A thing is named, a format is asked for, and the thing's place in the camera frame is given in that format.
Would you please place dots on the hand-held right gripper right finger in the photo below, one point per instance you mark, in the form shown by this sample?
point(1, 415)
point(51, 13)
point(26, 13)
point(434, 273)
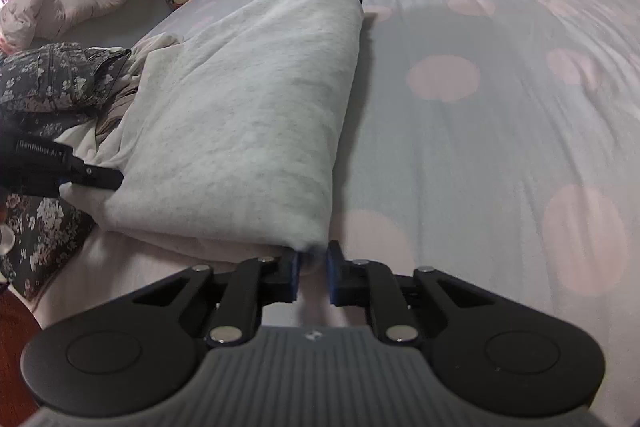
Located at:
point(331, 274)

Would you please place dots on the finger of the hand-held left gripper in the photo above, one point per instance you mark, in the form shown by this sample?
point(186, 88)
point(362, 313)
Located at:
point(97, 177)

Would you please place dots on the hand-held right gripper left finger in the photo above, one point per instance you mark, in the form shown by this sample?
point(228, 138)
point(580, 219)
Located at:
point(296, 276)

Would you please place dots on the white sweatshirt with navy cuffs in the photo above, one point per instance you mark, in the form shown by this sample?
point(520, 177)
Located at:
point(240, 107)

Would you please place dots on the dark floral print garment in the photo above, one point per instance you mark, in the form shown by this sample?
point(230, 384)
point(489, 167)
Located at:
point(40, 227)

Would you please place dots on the grey floral denim garment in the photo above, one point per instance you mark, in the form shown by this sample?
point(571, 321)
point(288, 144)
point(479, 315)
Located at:
point(45, 77)

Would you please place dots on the polka dot bed sheet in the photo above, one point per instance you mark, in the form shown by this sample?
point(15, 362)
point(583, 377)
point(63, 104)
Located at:
point(500, 107)

